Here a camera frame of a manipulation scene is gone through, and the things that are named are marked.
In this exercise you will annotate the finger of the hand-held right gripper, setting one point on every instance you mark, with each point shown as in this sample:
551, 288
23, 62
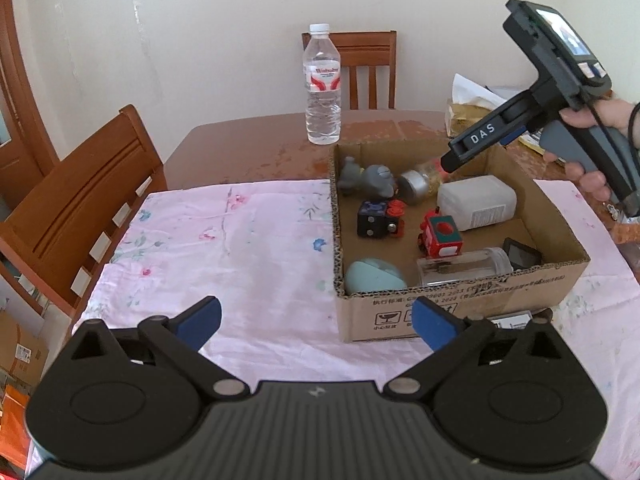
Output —
512, 136
450, 157

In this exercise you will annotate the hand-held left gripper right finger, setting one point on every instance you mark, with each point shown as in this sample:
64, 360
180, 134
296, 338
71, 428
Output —
434, 327

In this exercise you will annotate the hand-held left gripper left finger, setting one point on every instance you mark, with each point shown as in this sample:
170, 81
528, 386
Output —
200, 320

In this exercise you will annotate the glass jar with silver lid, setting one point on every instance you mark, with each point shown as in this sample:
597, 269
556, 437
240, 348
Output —
415, 187

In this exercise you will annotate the brown cardboard box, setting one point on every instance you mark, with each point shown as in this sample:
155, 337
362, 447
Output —
380, 317

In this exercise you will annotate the white plastic jar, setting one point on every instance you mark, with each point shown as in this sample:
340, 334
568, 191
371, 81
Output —
480, 205

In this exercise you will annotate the clear plastic container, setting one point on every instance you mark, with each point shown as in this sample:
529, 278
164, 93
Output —
460, 267

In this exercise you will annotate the red toy train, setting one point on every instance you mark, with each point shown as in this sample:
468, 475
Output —
442, 235

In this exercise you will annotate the grey animal figure toy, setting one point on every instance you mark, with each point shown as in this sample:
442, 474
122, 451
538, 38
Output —
367, 180

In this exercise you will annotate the black and red cube toy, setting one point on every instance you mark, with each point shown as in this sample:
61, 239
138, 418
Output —
375, 222

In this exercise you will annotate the small black square device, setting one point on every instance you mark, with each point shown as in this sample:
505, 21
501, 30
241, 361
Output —
522, 254

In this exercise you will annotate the person's right hand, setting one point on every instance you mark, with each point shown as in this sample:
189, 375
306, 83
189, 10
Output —
610, 115

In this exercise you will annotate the yellow packet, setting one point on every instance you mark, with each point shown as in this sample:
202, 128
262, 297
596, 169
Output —
532, 144

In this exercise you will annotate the gold tissue pack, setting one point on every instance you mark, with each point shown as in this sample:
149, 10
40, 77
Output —
467, 110

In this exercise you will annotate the pink floral tablecloth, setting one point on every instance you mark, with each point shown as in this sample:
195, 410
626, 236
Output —
225, 260

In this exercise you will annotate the small white labelled box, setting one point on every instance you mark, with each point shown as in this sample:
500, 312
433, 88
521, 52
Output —
510, 321

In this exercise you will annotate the wooden slatted chair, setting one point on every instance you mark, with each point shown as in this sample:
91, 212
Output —
370, 55

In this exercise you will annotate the clear plastic water bottle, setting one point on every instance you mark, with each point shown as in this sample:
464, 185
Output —
322, 110

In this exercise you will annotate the clear bag of orange snacks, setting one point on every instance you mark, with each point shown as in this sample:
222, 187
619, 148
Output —
627, 232

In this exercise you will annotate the wooden chair with curved back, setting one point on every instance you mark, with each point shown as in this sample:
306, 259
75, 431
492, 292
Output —
80, 200

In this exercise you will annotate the cardboard box on floor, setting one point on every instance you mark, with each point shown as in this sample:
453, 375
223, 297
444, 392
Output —
20, 350

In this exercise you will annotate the wooden door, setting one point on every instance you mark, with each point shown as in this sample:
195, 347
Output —
25, 110

